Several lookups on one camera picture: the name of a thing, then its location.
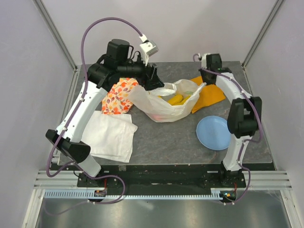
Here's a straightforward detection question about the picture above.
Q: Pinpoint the white plastic bag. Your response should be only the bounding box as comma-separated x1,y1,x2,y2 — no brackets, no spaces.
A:
128,79,206,123

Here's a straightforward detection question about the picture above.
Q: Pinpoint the light blue cable duct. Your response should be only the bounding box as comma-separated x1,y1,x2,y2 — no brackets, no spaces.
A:
44,189,223,200

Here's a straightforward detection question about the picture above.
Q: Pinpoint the large yellow banana bunch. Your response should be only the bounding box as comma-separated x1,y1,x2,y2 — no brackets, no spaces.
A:
166,94,190,106

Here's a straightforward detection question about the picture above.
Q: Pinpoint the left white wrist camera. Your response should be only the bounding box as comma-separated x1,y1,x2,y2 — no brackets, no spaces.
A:
140,34,159,66

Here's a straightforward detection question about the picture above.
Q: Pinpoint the left aluminium frame post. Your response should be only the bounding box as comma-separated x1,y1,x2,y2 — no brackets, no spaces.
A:
33,0,77,71

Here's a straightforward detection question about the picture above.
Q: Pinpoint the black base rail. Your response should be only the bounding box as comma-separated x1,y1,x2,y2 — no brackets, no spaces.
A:
77,164,246,195

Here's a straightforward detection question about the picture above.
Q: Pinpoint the blue plate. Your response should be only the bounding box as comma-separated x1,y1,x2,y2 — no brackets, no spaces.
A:
196,115,231,151

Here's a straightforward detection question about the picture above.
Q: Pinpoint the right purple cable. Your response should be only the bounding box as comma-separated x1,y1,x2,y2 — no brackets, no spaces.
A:
192,54,263,205

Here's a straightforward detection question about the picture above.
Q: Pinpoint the floral patterned cloth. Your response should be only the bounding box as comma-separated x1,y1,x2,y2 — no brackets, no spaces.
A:
101,78,138,115

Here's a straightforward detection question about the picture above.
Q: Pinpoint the white cloth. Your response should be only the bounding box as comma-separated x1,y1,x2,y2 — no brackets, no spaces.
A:
82,111,138,163

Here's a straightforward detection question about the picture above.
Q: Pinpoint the orange cloth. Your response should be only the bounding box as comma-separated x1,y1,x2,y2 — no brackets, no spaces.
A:
191,85,226,114

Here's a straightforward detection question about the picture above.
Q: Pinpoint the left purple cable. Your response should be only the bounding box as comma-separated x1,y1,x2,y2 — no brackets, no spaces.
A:
45,17,145,178

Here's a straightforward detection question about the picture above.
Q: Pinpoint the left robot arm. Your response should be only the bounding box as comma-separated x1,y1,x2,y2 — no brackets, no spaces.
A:
46,39,164,187

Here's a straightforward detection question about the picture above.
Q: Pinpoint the right aluminium frame post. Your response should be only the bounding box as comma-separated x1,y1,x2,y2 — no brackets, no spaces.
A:
241,0,285,69

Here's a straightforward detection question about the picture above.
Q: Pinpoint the aluminium frame post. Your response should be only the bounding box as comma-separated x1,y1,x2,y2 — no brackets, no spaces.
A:
33,0,77,71
241,0,285,69

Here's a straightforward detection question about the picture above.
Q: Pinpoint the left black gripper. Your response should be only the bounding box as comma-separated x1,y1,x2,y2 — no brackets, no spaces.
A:
117,53,164,91

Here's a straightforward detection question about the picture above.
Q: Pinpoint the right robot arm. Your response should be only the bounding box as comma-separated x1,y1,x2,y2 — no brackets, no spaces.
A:
198,53,263,187

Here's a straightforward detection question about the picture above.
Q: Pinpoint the purple cable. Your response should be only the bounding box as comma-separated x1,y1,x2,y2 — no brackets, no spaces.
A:
192,54,263,205
45,17,145,178

